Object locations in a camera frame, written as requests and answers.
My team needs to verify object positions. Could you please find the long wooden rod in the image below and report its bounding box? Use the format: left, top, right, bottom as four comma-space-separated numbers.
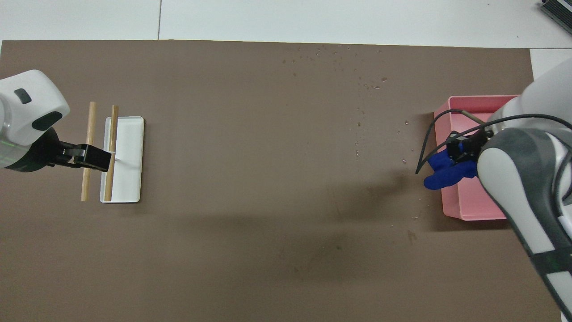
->
104, 105, 119, 202
81, 102, 97, 202

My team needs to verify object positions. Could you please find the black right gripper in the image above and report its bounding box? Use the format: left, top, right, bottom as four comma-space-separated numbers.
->
448, 131, 492, 164

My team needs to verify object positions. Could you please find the blue towel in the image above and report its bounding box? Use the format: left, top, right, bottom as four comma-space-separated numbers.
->
424, 150, 479, 191

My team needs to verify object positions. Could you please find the black velcro strap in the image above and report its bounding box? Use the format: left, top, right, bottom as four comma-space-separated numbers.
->
530, 250, 572, 275

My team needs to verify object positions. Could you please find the white rectangular tray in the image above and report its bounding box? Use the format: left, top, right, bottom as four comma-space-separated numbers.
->
100, 116, 145, 203

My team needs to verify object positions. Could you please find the brown table mat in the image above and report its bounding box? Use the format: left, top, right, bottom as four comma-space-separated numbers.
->
0, 39, 563, 322

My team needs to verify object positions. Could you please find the grey ribbed device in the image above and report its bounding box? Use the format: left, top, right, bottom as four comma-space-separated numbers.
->
539, 0, 572, 30

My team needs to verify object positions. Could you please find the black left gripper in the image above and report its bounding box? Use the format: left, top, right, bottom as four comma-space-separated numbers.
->
4, 127, 111, 173

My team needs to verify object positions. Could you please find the pink plastic bin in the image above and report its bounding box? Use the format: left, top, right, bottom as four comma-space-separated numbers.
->
433, 95, 521, 221

